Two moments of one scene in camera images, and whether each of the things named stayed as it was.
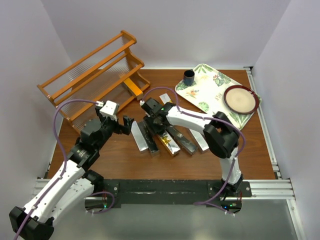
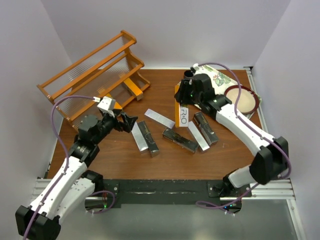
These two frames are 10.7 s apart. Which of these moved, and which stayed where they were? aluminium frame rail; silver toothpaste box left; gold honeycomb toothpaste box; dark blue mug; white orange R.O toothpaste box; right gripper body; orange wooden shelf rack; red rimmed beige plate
Moved: gold honeycomb toothpaste box; right gripper body; white orange R.O toothpaste box
Stayed: red rimmed beige plate; orange wooden shelf rack; dark blue mug; silver toothpaste box left; aluminium frame rail
